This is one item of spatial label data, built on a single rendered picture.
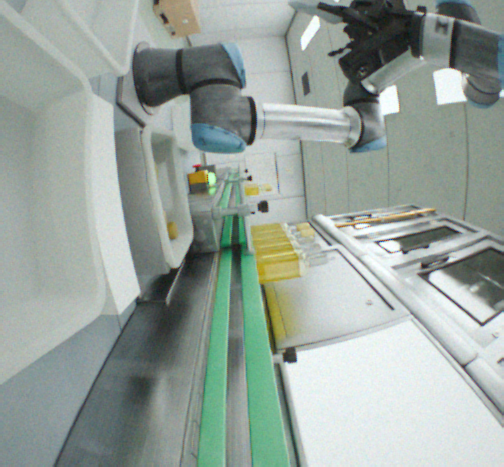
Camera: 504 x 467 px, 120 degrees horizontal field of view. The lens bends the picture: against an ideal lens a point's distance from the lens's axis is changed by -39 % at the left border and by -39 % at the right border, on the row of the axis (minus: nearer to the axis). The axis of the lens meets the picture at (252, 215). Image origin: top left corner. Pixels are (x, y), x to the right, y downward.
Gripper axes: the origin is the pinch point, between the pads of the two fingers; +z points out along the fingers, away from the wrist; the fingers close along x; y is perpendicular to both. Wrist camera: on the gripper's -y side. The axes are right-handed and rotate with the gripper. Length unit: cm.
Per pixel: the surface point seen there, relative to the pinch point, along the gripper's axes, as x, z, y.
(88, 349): 23, -10, -52
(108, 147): 21.8, 0.4, -30.4
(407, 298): -40, -35, -39
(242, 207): -9.5, 4.7, -36.1
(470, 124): -161, -34, 78
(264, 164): -469, 393, -33
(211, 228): -6.4, 7.8, -43.3
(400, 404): -10, -43, -48
